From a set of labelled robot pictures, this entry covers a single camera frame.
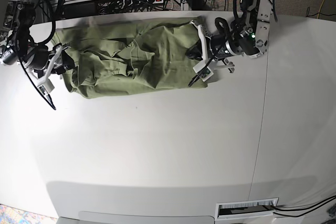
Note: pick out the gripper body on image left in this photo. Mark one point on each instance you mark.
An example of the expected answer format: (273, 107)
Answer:
(41, 62)

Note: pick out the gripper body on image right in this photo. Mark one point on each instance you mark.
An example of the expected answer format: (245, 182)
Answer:
(223, 28)

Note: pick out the green T-shirt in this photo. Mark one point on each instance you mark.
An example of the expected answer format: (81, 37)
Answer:
(129, 58)

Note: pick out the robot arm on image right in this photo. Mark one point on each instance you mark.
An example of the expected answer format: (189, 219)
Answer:
(246, 35)

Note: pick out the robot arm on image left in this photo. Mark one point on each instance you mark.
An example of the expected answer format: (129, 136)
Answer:
(8, 56)

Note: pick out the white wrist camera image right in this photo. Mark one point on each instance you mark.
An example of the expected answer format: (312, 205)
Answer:
(204, 74)

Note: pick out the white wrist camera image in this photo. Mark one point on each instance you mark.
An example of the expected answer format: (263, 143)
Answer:
(45, 86)
(204, 74)

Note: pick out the black camera cable image right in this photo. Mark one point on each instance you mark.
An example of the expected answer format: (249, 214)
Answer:
(212, 50)

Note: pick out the black camera cable image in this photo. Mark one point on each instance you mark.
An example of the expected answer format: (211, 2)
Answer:
(23, 42)
(212, 50)

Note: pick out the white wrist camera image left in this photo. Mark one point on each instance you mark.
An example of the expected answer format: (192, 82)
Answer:
(45, 86)

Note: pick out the black camera cable image left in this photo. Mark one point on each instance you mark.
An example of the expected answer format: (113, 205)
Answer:
(23, 42)

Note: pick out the black power strip red switch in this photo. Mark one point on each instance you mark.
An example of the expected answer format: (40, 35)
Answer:
(142, 2)

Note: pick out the white cable grommet tray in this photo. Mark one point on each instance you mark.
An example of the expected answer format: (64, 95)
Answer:
(245, 209)

